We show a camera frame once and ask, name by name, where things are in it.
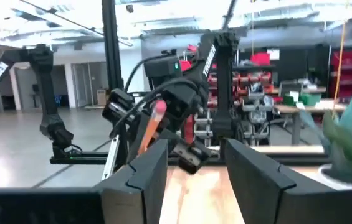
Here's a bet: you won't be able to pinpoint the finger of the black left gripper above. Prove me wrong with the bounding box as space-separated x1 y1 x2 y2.
172 141 211 175
127 111 151 162

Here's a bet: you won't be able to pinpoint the teal artificial plant white pot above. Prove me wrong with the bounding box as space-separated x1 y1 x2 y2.
299 91 352 191

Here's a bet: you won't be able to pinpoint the wooden workbench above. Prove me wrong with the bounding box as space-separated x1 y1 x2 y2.
274 98 352 146

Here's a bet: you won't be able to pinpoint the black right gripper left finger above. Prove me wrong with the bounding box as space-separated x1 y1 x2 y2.
0 139 169 224

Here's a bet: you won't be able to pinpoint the black aluminium table frame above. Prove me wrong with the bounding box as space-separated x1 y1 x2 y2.
49 0 352 166

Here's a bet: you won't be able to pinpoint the yellow hanging cord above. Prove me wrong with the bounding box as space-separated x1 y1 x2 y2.
332 0 348 110

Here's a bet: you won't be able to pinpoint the parts rack orange red bins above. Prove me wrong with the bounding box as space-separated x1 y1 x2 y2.
181 43 278 147

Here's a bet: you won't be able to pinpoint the green boxes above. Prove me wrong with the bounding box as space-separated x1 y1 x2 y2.
282 92 322 107

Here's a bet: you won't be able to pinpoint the silver aluminium frame strip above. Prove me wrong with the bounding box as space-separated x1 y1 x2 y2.
101 134 121 182

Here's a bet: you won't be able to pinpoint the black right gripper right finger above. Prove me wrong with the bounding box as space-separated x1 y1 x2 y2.
224 138 352 224

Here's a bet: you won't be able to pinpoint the orange pencil pink eraser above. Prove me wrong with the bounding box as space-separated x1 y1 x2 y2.
137 99 168 156

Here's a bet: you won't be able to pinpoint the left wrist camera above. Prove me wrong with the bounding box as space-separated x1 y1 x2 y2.
102 88 136 126

